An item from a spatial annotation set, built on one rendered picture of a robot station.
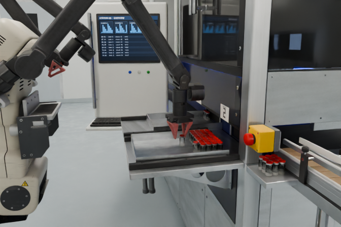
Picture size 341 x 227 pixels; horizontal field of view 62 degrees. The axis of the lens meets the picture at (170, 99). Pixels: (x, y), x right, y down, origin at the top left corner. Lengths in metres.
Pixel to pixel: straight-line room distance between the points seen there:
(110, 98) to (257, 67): 1.18
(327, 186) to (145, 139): 0.71
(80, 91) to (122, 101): 4.64
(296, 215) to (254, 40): 0.69
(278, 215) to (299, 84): 0.50
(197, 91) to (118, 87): 0.88
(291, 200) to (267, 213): 0.10
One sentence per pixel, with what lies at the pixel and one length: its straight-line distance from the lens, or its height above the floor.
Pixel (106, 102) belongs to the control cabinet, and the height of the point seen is 0.91.
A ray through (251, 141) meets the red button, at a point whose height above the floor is 1.00.
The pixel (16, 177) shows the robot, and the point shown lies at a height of 0.81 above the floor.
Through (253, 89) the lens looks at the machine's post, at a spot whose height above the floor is 1.15.
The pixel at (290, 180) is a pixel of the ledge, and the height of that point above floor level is 0.88.
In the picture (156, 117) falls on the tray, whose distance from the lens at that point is 1.59.
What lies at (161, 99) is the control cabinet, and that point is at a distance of 1.90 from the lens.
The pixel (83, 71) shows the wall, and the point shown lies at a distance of 6.47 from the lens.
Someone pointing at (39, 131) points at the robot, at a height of 0.99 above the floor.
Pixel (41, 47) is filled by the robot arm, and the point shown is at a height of 1.29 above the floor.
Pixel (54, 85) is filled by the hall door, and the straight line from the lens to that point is 6.57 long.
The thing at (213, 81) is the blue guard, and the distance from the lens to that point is 1.28.
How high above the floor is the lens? 1.30
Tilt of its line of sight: 11 degrees down
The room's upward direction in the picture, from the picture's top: straight up
